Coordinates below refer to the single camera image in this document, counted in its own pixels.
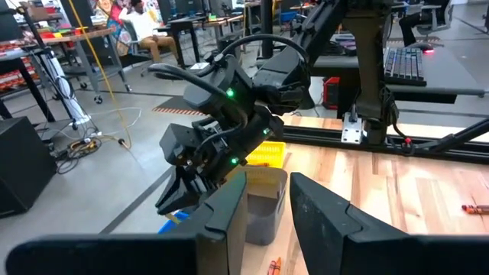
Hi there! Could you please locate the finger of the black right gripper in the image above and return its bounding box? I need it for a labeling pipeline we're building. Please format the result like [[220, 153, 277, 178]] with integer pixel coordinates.
[[154, 167, 192, 216], [179, 178, 215, 210]]

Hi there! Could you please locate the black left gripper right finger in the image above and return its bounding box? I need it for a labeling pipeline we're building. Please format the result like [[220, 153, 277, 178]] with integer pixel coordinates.
[[289, 171, 489, 275]]

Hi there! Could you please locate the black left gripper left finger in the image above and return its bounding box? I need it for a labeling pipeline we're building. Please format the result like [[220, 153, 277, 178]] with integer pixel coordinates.
[[5, 171, 248, 275]]

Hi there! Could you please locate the yellow plastic mesh basket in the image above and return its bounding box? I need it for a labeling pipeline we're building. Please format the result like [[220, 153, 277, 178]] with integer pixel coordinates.
[[245, 141, 287, 170]]

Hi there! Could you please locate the blue plastic mesh basket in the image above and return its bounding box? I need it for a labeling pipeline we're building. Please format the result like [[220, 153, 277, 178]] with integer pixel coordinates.
[[157, 210, 191, 235]]

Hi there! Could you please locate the grey plastic bin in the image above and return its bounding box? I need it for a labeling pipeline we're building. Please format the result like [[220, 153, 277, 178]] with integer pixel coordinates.
[[224, 165, 289, 246]]

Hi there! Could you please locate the red box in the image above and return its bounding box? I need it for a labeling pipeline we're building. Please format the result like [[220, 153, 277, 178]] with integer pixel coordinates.
[[322, 76, 342, 112]]

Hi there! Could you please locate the black desk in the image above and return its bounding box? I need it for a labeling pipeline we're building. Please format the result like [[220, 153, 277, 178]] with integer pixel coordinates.
[[156, 14, 245, 70]]

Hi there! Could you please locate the person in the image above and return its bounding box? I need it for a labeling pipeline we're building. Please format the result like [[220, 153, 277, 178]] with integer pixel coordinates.
[[117, 0, 180, 64], [398, 0, 456, 47]]

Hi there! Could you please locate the white pole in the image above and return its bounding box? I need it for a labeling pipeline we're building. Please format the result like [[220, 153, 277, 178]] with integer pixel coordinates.
[[37, 49, 92, 128]]

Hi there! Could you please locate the black box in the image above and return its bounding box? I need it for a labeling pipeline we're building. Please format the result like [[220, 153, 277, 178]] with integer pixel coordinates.
[[0, 115, 58, 219]]

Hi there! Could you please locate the colourful patchwork quilt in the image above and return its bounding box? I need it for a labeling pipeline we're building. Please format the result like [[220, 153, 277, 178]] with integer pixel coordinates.
[[94, 0, 129, 45]]

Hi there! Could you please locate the grey wheeled table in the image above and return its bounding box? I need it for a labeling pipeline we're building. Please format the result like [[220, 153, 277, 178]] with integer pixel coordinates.
[[0, 26, 133, 105]]

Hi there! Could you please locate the black backlit keyboard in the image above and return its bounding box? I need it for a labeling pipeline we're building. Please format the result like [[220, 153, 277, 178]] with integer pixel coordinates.
[[383, 46, 429, 87]]

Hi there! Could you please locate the grey desk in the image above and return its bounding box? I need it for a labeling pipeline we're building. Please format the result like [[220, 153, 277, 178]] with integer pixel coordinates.
[[309, 44, 487, 105]]

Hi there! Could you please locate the black mouse red light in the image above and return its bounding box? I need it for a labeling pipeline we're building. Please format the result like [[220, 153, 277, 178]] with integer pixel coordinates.
[[412, 40, 437, 55]]

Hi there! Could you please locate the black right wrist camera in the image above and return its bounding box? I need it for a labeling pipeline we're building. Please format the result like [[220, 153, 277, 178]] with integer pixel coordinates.
[[159, 122, 202, 167]]

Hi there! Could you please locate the floor cable tangle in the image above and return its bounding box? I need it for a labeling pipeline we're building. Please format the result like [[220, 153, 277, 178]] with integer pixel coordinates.
[[56, 106, 143, 176]]

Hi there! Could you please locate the silver metal bracket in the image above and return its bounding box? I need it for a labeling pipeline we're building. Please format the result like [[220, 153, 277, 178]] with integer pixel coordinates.
[[340, 113, 364, 146]]

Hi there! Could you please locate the yellow cable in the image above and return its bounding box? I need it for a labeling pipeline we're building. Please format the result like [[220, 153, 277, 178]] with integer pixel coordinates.
[[66, 0, 134, 150]]

